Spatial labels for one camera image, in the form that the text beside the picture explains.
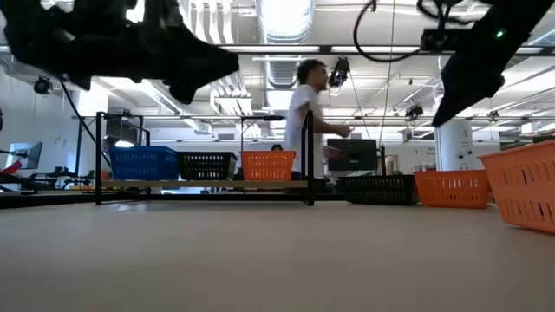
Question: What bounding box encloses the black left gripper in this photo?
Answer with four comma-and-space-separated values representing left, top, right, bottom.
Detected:
0, 0, 240, 106

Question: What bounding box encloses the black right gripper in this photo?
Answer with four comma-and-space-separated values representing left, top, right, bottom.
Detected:
431, 0, 555, 128

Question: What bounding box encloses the black slotted plastic basket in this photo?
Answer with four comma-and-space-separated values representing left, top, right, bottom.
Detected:
338, 174, 420, 206
176, 151, 239, 182

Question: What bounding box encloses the orange slotted plastic basket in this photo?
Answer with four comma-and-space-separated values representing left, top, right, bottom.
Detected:
477, 139, 555, 236
239, 149, 297, 182
413, 169, 492, 211

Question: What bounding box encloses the white round pillar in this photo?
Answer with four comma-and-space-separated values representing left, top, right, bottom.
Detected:
434, 117, 474, 172

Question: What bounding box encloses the person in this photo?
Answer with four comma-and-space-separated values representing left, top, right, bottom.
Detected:
283, 58, 355, 179

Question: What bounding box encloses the black computer monitor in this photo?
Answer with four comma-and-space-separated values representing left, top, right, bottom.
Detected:
326, 138, 380, 172

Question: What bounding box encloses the tilted background monitor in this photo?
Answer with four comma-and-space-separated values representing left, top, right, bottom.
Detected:
5, 141, 44, 171

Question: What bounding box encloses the thin hanging cable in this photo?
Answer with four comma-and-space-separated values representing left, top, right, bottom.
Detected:
378, 0, 397, 149

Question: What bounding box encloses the black metal rig frame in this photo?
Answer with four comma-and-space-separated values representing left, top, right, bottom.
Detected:
0, 42, 555, 209

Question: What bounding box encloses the silver ceiling air duct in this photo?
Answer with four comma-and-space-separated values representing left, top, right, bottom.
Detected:
254, 0, 317, 90

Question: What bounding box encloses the wooden shelf with black frame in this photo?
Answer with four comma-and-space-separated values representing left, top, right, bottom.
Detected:
95, 109, 316, 207

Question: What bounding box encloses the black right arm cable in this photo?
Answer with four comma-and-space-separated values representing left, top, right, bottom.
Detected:
352, 0, 461, 64

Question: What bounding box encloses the black overhead camera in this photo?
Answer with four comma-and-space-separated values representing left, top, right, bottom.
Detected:
327, 55, 351, 88

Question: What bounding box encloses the round black ceiling camera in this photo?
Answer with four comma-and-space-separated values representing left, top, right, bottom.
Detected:
33, 76, 54, 96

